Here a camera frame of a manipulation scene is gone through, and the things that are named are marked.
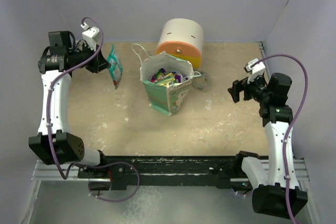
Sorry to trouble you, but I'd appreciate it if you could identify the pastel mini drawer cabinet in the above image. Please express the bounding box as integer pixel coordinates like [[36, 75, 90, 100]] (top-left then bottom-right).
[[156, 18, 204, 69]]

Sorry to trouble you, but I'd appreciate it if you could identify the large green Foxs bag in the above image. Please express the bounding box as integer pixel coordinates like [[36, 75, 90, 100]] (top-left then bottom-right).
[[154, 72, 178, 87]]

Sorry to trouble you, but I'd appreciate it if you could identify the teal snack packet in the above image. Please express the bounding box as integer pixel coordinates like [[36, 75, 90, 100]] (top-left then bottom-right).
[[107, 44, 123, 89]]

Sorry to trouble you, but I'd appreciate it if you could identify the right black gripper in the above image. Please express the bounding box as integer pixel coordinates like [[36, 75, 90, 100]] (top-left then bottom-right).
[[228, 72, 271, 104]]

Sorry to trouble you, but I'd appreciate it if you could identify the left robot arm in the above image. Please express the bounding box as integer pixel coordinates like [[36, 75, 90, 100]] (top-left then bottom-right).
[[28, 27, 110, 178]]

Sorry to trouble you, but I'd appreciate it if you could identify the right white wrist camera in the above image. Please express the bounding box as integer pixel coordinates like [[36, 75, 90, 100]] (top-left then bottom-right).
[[244, 58, 266, 84]]

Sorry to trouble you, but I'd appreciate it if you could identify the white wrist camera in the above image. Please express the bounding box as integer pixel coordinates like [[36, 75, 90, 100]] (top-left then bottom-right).
[[244, 58, 266, 84], [81, 22, 101, 51]]

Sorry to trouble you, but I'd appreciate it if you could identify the clear tape roll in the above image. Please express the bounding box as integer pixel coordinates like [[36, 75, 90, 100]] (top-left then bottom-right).
[[192, 71, 209, 91]]

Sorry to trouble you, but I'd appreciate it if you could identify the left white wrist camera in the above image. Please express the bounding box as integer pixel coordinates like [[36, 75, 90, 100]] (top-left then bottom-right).
[[81, 22, 101, 51]]

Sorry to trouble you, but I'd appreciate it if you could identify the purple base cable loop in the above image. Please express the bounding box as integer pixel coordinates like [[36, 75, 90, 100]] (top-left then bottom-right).
[[88, 162, 140, 203]]

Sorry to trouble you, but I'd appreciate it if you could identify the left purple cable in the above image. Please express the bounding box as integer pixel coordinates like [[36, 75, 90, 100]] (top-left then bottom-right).
[[46, 16, 104, 180]]

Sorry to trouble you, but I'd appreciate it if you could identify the purple berry candy bag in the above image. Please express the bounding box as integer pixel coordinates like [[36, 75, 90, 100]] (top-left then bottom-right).
[[174, 74, 185, 83]]

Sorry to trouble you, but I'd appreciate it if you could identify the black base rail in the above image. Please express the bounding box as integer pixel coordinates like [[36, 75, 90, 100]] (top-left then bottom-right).
[[78, 151, 266, 190]]

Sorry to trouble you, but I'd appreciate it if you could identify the green Fresh paper bag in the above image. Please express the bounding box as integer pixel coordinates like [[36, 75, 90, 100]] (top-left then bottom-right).
[[131, 43, 197, 116]]

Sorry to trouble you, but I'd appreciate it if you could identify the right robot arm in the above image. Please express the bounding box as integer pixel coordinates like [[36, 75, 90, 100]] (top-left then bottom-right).
[[228, 73, 308, 219]]

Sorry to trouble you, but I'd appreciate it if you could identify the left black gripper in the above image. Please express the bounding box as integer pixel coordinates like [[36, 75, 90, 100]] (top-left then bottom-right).
[[68, 42, 111, 74]]

